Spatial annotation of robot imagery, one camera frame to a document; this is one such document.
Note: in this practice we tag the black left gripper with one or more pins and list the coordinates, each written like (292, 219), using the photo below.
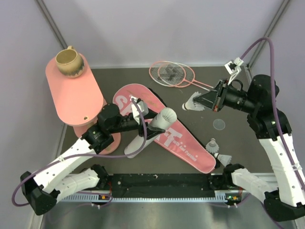
(151, 131)

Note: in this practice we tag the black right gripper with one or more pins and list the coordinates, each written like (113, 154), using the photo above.
(208, 99)

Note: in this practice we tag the white shuttlecock tube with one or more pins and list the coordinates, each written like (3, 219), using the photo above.
(159, 124)

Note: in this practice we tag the clear plastic tube lid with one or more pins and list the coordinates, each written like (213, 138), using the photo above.
(219, 124)

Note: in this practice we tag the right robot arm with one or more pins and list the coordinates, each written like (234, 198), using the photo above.
(286, 201)

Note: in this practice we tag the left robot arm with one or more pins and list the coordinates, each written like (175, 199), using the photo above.
(44, 188)

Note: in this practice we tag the white pink badminton racket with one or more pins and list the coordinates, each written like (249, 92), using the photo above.
(154, 75)

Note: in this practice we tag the pink racket bag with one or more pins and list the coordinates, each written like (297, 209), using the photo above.
(177, 139)

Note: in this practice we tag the white shuttlecock upper right pair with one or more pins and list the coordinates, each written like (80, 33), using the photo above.
(212, 146)

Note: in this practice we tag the white shuttlecock pair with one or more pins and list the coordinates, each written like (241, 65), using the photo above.
(212, 146)
(223, 159)

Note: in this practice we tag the white shuttlecock lower right pair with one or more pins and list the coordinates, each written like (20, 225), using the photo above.
(223, 159)

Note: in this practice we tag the pink two-tier side table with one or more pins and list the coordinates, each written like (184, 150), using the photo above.
(77, 100)

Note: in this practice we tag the beige ceramic mug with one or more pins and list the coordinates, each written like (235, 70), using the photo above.
(69, 62)

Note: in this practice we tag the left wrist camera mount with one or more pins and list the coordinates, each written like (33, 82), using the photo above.
(139, 109)

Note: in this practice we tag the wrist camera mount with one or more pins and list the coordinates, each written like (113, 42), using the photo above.
(139, 109)
(234, 68)

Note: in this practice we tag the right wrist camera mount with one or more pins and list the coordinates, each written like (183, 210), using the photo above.
(234, 68)

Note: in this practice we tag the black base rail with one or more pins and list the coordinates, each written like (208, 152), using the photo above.
(159, 186)

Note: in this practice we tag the grey slotted cable duct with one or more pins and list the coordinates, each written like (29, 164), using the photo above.
(86, 198)

